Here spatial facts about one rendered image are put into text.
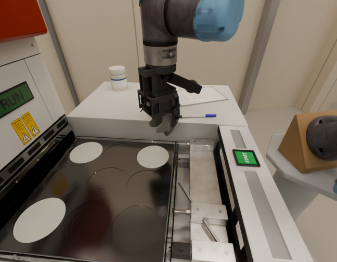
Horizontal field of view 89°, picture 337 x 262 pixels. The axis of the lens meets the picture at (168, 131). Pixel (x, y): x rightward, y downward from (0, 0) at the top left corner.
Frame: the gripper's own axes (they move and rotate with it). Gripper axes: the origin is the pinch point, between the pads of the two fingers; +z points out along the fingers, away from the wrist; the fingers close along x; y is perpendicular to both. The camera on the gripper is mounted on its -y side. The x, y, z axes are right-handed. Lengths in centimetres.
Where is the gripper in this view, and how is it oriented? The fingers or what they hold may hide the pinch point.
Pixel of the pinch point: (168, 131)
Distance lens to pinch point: 52.7
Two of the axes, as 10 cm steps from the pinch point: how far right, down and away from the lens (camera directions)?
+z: 0.0, 8.1, 5.9
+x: 5.8, 4.8, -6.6
